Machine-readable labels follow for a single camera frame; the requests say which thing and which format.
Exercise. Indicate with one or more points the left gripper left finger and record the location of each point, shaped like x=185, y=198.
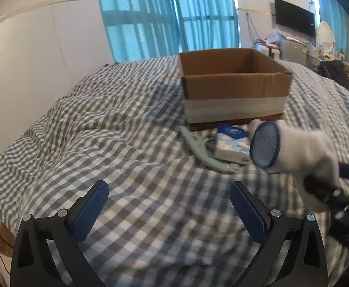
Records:
x=32, y=262

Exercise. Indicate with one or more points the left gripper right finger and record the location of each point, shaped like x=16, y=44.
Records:
x=305, y=263

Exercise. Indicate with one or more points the white sock with blue rim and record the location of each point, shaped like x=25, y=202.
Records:
x=277, y=147

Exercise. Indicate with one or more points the black backpack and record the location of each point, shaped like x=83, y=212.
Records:
x=334, y=70

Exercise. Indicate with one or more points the blue white tissue pack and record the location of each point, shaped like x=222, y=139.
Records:
x=232, y=144

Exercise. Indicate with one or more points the green plastic hanger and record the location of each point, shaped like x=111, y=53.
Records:
x=198, y=146

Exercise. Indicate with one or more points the white oval mirror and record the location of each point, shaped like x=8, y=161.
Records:
x=325, y=37

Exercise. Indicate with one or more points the grey mini fridge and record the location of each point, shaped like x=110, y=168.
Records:
x=293, y=51

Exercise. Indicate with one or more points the white suitcase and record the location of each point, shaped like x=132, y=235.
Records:
x=271, y=50

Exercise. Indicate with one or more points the brown cardboard box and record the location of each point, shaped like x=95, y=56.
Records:
x=233, y=86

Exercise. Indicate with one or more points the grey checked bed cover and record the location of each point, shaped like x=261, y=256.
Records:
x=168, y=220

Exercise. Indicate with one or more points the far blue curtain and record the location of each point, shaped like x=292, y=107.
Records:
x=333, y=13

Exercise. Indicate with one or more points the blue curtain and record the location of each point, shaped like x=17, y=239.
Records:
x=140, y=29
x=333, y=13
x=207, y=24

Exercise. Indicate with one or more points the right blue curtain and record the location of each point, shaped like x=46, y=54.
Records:
x=207, y=24

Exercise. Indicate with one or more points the left blue curtain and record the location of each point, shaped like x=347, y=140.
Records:
x=140, y=29

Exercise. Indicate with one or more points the black wall television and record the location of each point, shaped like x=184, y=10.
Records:
x=295, y=17

